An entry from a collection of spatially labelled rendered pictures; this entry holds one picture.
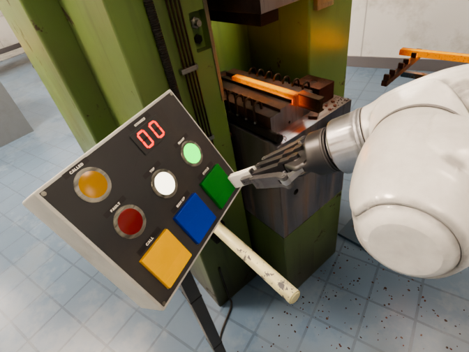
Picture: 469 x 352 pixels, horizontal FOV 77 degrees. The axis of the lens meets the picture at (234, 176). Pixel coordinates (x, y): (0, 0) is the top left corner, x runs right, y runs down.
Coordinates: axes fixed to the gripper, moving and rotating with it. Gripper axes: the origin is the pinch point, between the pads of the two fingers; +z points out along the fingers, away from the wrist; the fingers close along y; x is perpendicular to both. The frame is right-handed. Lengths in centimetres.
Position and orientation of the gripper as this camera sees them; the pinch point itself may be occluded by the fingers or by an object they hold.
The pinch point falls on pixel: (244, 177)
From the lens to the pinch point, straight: 60.5
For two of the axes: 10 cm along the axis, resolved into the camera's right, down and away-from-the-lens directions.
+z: -7.0, 2.3, 6.8
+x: -5.8, -7.4, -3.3
